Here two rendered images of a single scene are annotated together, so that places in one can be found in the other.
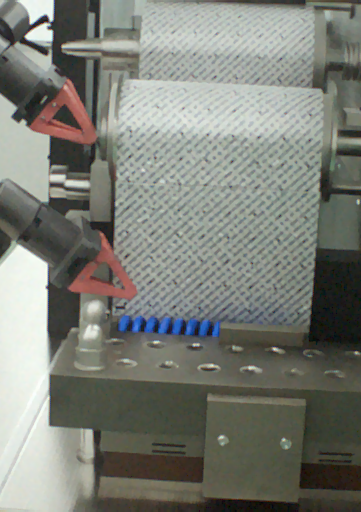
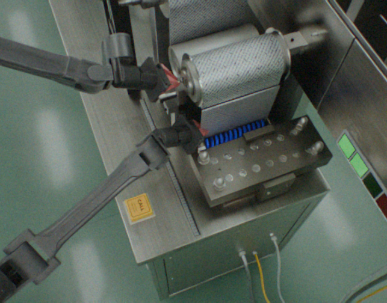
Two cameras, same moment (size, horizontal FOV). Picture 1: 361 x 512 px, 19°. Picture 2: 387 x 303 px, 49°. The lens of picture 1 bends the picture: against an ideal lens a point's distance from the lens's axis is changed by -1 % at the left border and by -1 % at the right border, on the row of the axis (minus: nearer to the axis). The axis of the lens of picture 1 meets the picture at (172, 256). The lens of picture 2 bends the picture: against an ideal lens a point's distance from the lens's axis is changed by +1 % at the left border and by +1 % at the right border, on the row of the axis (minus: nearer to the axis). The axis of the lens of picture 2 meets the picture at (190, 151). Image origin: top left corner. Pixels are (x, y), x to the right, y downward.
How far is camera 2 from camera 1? 1.07 m
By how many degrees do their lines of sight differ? 52
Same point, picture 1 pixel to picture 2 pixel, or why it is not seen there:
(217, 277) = (238, 118)
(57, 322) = (132, 91)
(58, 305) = not seen: hidden behind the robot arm
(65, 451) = (198, 189)
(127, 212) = (206, 116)
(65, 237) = (189, 138)
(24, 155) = not seen: outside the picture
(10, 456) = (184, 202)
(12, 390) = not seen: hidden behind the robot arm
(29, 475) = (198, 211)
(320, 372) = (291, 154)
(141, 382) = (241, 189)
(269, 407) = (284, 182)
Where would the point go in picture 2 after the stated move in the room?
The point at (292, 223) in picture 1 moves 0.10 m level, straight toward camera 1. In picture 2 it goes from (268, 96) to (282, 124)
